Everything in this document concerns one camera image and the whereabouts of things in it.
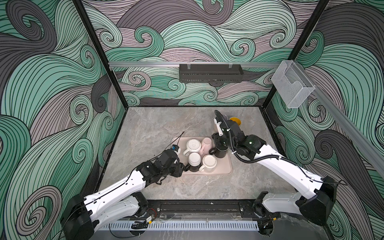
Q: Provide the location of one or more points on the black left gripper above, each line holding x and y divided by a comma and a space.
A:
179, 170

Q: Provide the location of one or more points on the light pink mug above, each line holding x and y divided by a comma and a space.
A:
206, 146

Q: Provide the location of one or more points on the aluminium wall rail right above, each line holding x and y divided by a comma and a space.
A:
356, 109

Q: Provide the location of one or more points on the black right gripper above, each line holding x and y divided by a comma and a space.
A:
217, 139

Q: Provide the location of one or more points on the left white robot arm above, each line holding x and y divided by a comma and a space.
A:
83, 216

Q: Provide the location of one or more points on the black corner frame post right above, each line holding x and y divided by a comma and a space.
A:
312, 21

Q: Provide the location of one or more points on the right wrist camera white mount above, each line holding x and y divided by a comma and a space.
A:
220, 126

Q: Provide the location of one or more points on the white ribbed mug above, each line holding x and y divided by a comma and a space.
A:
192, 146

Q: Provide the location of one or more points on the clear plastic wall bin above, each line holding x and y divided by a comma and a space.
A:
292, 83

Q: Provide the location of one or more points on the blue butterfly mug yellow inside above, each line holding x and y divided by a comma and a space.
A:
236, 120

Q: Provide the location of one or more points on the aluminium wall rail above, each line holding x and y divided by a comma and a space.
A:
153, 64
356, 109

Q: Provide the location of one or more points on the aluminium wall rail back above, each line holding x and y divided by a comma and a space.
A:
153, 64

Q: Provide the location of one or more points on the black corner frame post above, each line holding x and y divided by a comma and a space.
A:
312, 21
95, 41

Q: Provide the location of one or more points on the cream white mug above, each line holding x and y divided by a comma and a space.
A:
209, 164

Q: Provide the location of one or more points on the beige silicone drying mat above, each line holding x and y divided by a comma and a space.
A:
223, 165

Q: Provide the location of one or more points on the black corner frame post left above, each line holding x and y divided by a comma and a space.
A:
95, 41

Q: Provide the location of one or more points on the white slotted cable duct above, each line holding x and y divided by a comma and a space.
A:
203, 226

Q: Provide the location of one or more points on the black wall tray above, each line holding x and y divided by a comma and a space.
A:
211, 73

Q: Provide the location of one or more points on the black mug white base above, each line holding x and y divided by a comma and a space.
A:
194, 163

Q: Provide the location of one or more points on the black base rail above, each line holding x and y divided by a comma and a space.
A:
244, 209

